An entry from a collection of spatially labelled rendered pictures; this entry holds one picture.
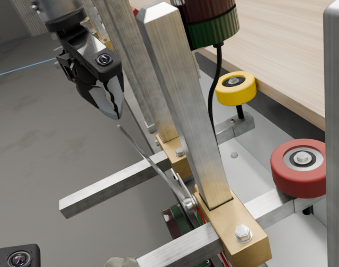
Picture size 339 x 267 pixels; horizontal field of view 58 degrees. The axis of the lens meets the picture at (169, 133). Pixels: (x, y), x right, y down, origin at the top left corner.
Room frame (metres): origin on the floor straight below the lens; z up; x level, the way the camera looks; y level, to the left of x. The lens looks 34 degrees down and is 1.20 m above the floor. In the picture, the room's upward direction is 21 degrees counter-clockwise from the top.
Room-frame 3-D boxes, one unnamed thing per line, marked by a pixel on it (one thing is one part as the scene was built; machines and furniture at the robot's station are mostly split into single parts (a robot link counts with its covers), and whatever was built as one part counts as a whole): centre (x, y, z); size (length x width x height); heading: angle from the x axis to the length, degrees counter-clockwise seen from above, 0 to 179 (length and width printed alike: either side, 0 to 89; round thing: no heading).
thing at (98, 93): (0.56, 0.11, 0.95); 0.06 x 0.03 x 0.09; 27
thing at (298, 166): (0.27, -0.15, 0.85); 0.08 x 0.08 x 0.11
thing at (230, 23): (0.30, -0.08, 1.10); 0.06 x 0.06 x 0.02
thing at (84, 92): (0.54, 0.10, 1.00); 0.05 x 0.02 x 0.09; 117
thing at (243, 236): (0.22, -0.04, 0.88); 0.02 x 0.02 x 0.01
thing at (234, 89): (0.52, -0.16, 0.85); 0.08 x 0.08 x 0.11
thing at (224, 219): (0.27, -0.03, 0.85); 0.13 x 0.06 x 0.05; 7
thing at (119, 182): (0.50, 0.04, 0.80); 0.43 x 0.03 x 0.04; 97
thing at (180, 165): (0.52, 0.00, 0.80); 0.13 x 0.06 x 0.05; 7
